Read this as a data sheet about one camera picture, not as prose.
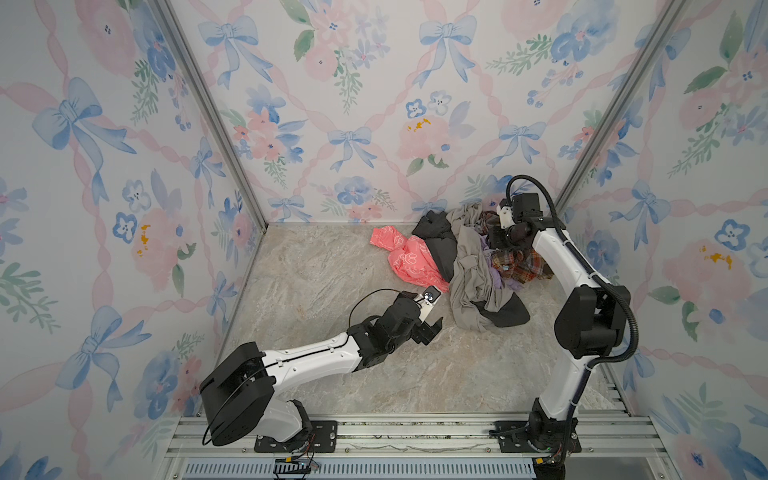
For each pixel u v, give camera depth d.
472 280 0.93
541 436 0.67
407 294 0.74
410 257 1.00
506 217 0.83
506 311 0.92
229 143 0.95
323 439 0.75
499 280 0.96
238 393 0.41
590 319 0.51
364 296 0.65
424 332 0.69
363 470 0.70
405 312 0.59
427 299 0.66
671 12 0.69
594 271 0.54
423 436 0.76
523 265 1.01
